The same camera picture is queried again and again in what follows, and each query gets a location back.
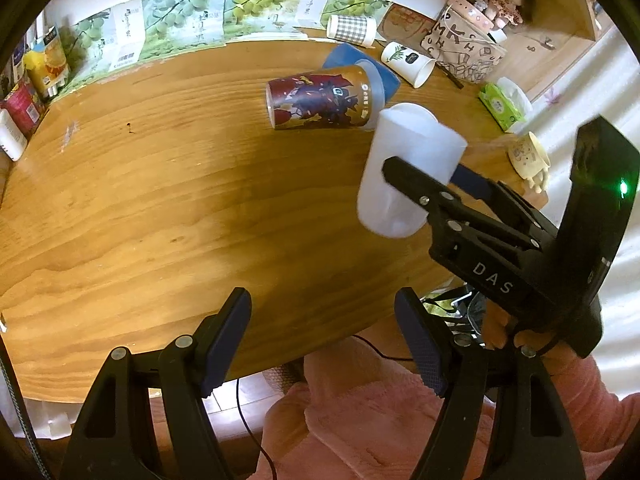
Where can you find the blue plastic lid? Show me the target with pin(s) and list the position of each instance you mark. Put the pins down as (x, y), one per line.
(345, 55)

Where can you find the red snack packet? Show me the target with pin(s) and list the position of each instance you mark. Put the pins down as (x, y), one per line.
(22, 107)

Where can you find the pink dotted band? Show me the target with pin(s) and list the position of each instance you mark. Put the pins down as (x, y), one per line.
(470, 10)

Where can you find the white translucent plastic cup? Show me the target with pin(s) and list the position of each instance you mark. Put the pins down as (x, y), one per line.
(400, 135)

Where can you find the brown flat box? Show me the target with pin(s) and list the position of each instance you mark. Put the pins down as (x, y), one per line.
(405, 20)

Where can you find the letter print paper bag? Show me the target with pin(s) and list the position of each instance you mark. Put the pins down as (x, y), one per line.
(462, 47)

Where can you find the yellow drink carton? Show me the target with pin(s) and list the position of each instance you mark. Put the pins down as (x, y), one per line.
(47, 62)

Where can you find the cream footed mug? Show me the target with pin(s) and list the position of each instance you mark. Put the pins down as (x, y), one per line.
(527, 157)

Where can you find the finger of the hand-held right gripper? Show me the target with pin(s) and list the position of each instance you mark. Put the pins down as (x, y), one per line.
(415, 180)
(472, 182)

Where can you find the white plant print paper cup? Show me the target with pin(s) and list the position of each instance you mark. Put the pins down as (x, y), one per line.
(405, 60)

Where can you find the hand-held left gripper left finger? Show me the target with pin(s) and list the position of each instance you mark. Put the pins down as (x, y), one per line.
(229, 342)

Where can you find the person's pink fleece clothing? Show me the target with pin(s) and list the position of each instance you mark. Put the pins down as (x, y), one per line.
(370, 410)

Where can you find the white plastic container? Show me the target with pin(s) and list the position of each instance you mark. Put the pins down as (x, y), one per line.
(11, 135)

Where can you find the person's right hand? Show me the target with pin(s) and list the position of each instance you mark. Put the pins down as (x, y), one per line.
(496, 331)

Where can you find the grape print box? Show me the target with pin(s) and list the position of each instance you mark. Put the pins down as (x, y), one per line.
(345, 2)
(107, 42)
(180, 17)
(260, 5)

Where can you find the black pen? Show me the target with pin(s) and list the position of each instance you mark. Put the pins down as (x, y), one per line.
(451, 76)

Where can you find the green tissue pack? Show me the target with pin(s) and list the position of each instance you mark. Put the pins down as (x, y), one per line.
(502, 102)

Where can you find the person's right forearm pink sleeve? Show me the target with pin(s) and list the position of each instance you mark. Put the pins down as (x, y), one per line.
(595, 400)

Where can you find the brown cartoon print cup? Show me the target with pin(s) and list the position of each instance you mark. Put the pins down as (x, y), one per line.
(320, 97)

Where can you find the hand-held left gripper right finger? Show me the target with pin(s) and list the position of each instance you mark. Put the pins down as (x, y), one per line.
(421, 347)

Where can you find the checkered paper cup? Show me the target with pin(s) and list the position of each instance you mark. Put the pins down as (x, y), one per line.
(352, 28)

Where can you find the wooden cabinet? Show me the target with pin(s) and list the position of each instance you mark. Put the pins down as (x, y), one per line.
(555, 25)

